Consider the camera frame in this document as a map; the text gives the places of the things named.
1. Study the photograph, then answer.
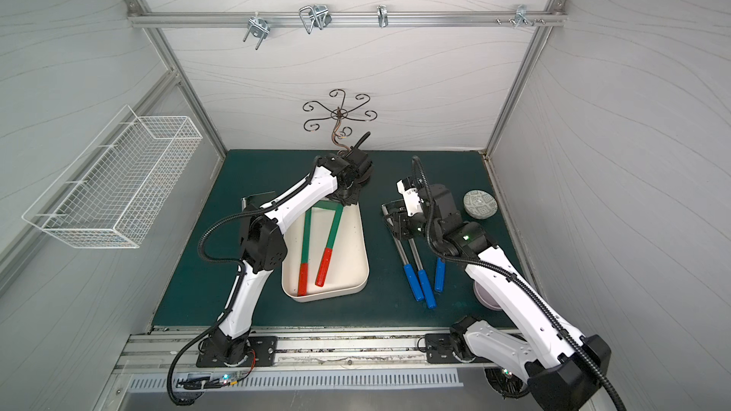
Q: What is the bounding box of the green hoe red grip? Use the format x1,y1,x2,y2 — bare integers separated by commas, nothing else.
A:
297,209,312,297
315,201,344,287

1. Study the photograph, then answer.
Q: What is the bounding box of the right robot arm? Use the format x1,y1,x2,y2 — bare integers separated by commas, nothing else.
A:
388,177,626,410

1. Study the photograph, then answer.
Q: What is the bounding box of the white storage box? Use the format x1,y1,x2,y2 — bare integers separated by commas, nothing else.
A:
281,205,369,304

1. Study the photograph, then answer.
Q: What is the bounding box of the metal jewelry tree stand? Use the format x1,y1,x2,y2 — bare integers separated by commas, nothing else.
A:
302,89,378,156

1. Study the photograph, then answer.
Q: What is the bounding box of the tape roll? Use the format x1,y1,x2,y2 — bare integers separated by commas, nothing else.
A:
463,190,499,220

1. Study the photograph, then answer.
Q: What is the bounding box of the purple bowl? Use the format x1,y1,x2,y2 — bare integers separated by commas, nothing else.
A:
473,282,502,311

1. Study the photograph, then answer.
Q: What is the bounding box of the metal hook clamp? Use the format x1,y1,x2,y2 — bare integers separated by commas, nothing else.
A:
242,15,270,51
298,4,332,34
376,5,388,29
495,5,544,29

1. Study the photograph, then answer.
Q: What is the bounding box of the green table mat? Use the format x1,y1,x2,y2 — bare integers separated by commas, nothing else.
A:
153,150,514,328

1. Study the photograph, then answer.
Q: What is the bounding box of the aluminium crossbar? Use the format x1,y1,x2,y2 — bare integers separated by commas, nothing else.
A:
128,9,568,30

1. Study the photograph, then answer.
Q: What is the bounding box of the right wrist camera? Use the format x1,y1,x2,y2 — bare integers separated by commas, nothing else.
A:
397,177,426,217

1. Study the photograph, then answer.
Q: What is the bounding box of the white wire basket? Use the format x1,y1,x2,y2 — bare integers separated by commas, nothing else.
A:
21,106,202,249

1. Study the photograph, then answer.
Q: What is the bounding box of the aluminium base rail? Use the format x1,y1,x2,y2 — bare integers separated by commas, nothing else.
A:
113,327,584,375

